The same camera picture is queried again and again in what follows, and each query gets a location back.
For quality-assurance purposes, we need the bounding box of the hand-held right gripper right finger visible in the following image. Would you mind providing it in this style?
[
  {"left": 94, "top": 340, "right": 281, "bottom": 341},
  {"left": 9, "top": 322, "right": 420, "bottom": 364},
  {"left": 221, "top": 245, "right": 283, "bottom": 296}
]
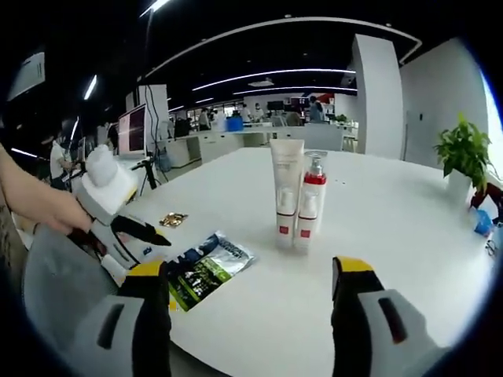
[{"left": 331, "top": 254, "right": 451, "bottom": 377}]

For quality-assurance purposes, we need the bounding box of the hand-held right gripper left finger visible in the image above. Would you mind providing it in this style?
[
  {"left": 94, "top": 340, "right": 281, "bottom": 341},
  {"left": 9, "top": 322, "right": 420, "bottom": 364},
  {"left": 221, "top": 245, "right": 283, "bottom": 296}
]
[{"left": 72, "top": 258, "right": 173, "bottom": 377}]

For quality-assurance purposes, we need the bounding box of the gold foil skincare sachet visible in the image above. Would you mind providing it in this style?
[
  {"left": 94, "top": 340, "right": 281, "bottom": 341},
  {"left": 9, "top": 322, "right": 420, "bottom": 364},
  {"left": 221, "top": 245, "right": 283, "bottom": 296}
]
[{"left": 158, "top": 210, "right": 189, "bottom": 229}]

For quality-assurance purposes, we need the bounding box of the green black skincare sachet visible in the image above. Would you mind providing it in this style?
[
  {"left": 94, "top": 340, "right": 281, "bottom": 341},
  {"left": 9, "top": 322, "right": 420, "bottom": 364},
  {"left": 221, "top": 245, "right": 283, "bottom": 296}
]
[{"left": 167, "top": 229, "right": 257, "bottom": 314}]

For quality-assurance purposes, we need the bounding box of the small clear-cap skincare bottle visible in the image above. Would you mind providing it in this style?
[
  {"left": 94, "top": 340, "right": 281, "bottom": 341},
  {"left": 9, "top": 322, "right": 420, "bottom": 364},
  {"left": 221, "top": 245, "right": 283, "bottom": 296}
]
[
  {"left": 275, "top": 187, "right": 296, "bottom": 250},
  {"left": 296, "top": 191, "right": 320, "bottom": 252}
]

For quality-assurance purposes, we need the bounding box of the white red-band skincare bottle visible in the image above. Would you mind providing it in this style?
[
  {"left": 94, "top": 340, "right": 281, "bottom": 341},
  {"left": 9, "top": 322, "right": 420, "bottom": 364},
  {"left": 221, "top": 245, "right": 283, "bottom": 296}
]
[{"left": 301, "top": 149, "right": 329, "bottom": 221}]

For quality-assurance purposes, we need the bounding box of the large white skincare tube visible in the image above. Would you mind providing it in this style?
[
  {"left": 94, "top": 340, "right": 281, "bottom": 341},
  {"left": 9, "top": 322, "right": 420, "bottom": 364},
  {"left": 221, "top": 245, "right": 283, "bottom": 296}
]
[{"left": 269, "top": 138, "right": 307, "bottom": 249}]

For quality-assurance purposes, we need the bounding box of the person's left hand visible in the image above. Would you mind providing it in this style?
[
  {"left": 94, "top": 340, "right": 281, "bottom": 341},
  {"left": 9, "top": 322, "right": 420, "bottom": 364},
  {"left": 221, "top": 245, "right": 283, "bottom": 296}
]
[{"left": 33, "top": 190, "right": 109, "bottom": 256}]

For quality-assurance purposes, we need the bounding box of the grey chair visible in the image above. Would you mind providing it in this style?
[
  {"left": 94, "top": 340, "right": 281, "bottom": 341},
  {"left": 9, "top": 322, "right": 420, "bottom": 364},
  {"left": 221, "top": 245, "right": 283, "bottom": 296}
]
[{"left": 22, "top": 223, "right": 121, "bottom": 315}]

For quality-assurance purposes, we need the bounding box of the white laptop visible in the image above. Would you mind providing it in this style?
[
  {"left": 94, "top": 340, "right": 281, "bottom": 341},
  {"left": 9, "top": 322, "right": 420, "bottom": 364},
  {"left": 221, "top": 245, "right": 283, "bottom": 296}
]
[{"left": 116, "top": 103, "right": 149, "bottom": 159}]

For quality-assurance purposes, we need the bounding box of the white counter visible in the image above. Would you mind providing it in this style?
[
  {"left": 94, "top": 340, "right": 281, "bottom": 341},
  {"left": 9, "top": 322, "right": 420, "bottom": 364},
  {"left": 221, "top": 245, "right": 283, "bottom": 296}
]
[{"left": 172, "top": 121, "right": 354, "bottom": 166}]

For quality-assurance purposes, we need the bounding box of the white hanging screen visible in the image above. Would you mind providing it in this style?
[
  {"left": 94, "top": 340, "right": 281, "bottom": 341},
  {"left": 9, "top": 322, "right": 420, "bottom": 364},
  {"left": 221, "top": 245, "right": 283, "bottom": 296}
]
[{"left": 17, "top": 53, "right": 47, "bottom": 97}]

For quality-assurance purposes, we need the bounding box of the blue plastic object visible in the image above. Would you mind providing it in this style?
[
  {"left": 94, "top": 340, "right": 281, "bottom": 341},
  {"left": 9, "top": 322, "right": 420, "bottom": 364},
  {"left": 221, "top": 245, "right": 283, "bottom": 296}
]
[{"left": 472, "top": 208, "right": 493, "bottom": 237}]

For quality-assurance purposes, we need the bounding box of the potted green plant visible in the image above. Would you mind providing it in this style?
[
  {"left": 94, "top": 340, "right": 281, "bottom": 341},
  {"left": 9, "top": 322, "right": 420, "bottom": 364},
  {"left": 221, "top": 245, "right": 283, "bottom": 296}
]
[{"left": 433, "top": 112, "right": 493, "bottom": 198}]

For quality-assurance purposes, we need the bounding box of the white ceiling light strip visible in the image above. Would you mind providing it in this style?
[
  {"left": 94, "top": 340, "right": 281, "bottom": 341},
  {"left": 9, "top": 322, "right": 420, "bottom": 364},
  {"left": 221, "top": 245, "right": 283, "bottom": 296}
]
[
  {"left": 232, "top": 86, "right": 359, "bottom": 97},
  {"left": 191, "top": 68, "right": 359, "bottom": 92}
]

